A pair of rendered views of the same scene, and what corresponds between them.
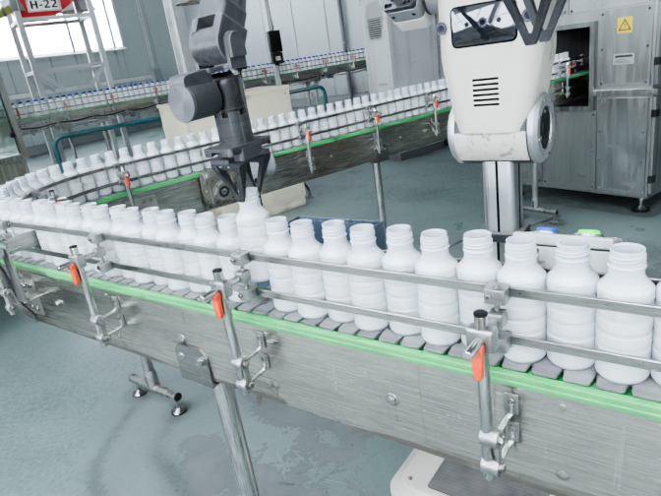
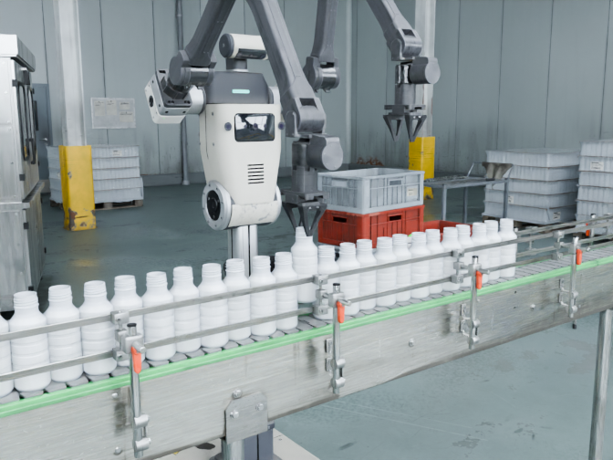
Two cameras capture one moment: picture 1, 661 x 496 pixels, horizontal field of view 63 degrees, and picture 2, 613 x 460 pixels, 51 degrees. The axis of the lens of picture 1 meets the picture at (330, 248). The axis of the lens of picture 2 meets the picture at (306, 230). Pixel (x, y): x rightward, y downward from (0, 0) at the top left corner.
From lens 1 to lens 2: 1.59 m
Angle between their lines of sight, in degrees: 72
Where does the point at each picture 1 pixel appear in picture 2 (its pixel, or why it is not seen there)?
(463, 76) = (242, 162)
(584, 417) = (483, 301)
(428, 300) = (426, 269)
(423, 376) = (429, 316)
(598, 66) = not seen: outside the picture
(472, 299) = (440, 263)
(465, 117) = (242, 192)
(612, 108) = not seen: outside the picture
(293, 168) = not seen: outside the picture
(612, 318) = (484, 253)
